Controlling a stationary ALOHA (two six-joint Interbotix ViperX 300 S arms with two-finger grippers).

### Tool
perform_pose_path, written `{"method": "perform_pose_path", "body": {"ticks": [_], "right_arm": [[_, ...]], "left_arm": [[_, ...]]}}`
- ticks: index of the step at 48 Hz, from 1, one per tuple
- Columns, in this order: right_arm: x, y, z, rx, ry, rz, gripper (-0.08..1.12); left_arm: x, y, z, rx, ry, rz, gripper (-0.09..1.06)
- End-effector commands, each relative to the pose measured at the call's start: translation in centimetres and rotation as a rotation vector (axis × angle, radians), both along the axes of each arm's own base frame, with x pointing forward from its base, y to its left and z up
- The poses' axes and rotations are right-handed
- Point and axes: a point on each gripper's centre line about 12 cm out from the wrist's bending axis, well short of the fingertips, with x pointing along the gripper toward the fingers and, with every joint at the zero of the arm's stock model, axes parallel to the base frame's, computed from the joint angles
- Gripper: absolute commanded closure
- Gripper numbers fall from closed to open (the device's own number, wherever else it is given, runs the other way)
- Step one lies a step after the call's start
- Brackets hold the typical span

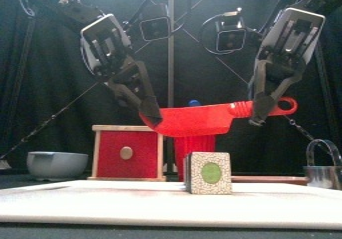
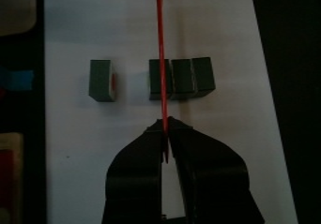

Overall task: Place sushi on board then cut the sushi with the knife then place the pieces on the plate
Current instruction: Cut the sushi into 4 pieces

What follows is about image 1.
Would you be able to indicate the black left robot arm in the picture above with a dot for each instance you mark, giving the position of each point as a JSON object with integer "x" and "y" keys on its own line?
{"x": 53, "y": 1}

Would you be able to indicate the flat wooden plate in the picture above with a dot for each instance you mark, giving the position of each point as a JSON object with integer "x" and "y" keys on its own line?
{"x": 267, "y": 179}

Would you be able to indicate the toy sushi piece green centre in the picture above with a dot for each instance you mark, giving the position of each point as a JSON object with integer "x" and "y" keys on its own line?
{"x": 209, "y": 173}

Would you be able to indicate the white cutting board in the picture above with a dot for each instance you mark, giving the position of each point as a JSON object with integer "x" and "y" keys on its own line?
{"x": 133, "y": 204}

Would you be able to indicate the blue plastic knob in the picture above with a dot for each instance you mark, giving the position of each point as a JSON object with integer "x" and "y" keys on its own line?
{"x": 193, "y": 102}

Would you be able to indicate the red wooden drawer box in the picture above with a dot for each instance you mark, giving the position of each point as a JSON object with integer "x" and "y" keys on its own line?
{"x": 126, "y": 153}

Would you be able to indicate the red ribbed plastic stand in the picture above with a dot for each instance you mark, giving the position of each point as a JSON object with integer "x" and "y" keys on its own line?
{"x": 195, "y": 153}

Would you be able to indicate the diagonal metal brace rod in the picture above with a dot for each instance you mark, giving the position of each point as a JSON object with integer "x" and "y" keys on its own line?
{"x": 48, "y": 119}

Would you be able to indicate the grey ceramic bowl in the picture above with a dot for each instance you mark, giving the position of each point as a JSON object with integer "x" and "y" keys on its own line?
{"x": 54, "y": 164}

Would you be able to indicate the vertical metal frame pole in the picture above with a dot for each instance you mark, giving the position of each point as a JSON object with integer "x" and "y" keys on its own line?
{"x": 171, "y": 69}

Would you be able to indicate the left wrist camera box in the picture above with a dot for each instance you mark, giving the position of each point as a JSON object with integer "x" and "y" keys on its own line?
{"x": 154, "y": 28}

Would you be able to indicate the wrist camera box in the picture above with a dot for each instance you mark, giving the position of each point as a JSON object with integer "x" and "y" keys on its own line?
{"x": 154, "y": 28}
{"x": 229, "y": 38}

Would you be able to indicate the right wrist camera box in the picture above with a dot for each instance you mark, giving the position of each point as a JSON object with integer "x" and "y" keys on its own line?
{"x": 229, "y": 38}

